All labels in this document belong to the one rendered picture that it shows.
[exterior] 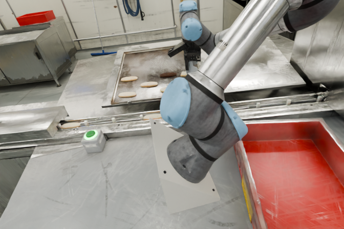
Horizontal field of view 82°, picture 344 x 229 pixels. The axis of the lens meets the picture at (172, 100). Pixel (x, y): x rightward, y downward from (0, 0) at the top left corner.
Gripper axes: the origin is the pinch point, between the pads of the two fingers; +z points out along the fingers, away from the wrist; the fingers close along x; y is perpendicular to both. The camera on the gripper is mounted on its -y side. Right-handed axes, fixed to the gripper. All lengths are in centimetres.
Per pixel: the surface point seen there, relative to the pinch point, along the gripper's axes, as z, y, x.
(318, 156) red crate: 5, 49, -45
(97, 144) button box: 3, -36, -45
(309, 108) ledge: 5, 55, -21
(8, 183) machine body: 36, -100, -53
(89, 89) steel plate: 18, -69, 6
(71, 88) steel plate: 19, -83, 8
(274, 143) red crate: 7, 36, -39
